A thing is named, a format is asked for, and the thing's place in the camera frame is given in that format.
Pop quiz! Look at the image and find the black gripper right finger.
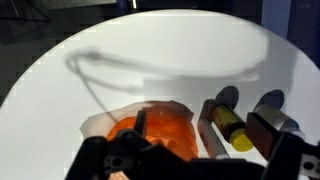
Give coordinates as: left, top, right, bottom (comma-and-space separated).
245, 112, 285, 162

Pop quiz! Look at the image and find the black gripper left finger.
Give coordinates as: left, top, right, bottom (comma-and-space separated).
133, 109, 148, 136

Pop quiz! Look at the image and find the tall white and blue bottle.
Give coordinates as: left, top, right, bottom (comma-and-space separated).
197, 98, 231, 160

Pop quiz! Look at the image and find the orange plastic bag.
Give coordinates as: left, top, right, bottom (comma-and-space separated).
79, 99, 200, 180

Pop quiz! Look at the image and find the brown bottle with yellow cap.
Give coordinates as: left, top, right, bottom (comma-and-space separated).
210, 103, 255, 153

